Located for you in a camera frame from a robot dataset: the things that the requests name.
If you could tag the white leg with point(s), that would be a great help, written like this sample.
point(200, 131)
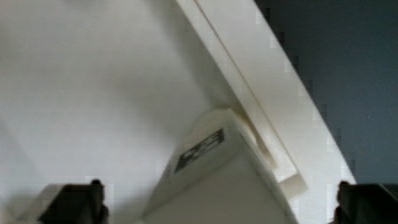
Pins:
point(217, 187)

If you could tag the white square tabletop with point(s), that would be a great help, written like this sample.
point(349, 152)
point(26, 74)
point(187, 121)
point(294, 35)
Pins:
point(109, 84)

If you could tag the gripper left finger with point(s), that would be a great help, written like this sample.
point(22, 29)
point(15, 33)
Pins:
point(70, 204)

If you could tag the white right obstacle rail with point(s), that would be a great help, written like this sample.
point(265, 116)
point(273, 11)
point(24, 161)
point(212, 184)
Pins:
point(258, 71)

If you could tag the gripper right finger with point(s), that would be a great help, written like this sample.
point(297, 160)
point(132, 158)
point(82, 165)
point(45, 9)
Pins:
point(367, 204)

